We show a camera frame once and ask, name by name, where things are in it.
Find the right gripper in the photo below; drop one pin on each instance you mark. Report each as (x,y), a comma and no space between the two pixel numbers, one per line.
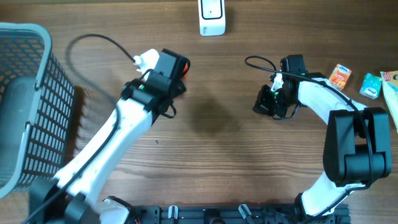
(263,105)

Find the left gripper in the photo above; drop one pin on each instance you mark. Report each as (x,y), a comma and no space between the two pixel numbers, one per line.
(181,88)

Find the red snack bag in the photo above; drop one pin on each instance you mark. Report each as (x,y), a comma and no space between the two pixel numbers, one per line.
(186,69)

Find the orange small box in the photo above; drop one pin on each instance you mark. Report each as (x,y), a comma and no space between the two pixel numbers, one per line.
(339,76)

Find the green tissue pack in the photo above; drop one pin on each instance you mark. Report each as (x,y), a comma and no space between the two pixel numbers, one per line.
(371,86)

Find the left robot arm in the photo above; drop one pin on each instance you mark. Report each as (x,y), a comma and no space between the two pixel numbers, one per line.
(71,196)

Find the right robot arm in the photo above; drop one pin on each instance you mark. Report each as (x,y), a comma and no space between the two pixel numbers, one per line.
(357,149)

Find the white barcode scanner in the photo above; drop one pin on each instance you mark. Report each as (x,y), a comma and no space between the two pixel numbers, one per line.
(212,17)

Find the grey plastic mesh basket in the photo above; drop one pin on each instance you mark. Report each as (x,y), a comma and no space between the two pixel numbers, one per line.
(37,102)

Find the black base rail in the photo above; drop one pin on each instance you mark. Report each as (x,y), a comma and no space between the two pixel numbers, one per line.
(266,214)

